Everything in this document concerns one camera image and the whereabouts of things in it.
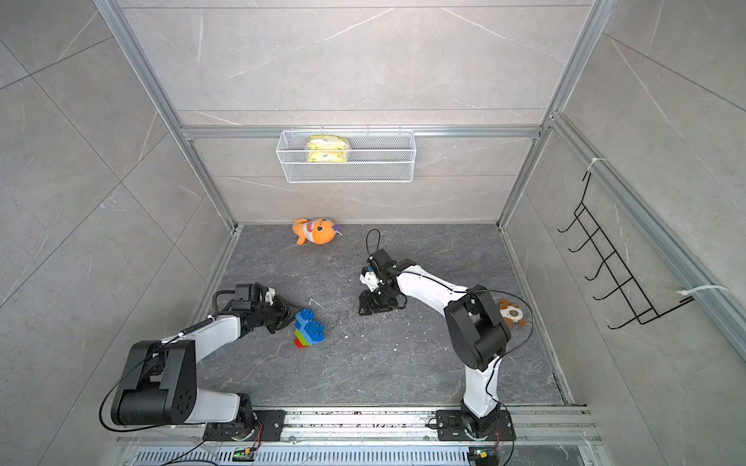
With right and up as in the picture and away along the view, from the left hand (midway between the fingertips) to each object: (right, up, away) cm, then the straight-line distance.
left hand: (302, 304), depth 91 cm
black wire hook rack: (+79, +6, -32) cm, 86 cm away
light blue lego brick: (+3, -8, -7) cm, 11 cm away
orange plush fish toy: (+2, +24, +16) cm, 29 cm away
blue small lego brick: (+3, -2, -5) cm, 6 cm away
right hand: (+21, -1, -2) cm, 21 cm away
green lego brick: (+1, -9, -6) cm, 11 cm away
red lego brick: (0, -11, -5) cm, 12 cm away
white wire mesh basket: (+23, +51, +10) cm, 56 cm away
